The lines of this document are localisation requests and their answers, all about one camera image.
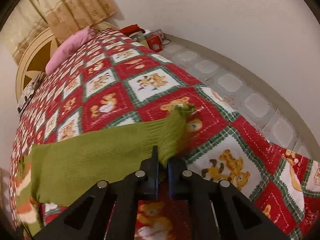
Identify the beige curtain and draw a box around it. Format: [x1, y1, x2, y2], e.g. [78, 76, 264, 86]
[1, 0, 48, 64]
[31, 0, 117, 43]

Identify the red box on floor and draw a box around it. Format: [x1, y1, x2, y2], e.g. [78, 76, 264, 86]
[146, 35, 163, 53]

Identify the cream wooden headboard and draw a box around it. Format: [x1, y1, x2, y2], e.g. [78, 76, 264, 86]
[15, 21, 118, 103]

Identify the green orange striped knit sweater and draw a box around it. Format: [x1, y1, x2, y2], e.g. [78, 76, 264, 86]
[15, 103, 195, 236]

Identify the grey white patterned pillow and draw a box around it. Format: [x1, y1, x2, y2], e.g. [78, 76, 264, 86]
[17, 72, 46, 117]

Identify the centre right beige curtain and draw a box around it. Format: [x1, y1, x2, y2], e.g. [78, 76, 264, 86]
[31, 0, 117, 43]

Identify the red cloth bundle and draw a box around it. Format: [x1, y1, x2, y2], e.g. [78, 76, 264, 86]
[119, 24, 145, 37]

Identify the pink pillow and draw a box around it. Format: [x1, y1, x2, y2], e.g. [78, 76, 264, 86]
[45, 26, 96, 75]

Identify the centre left beige curtain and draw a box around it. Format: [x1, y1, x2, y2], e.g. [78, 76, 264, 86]
[1, 0, 48, 64]

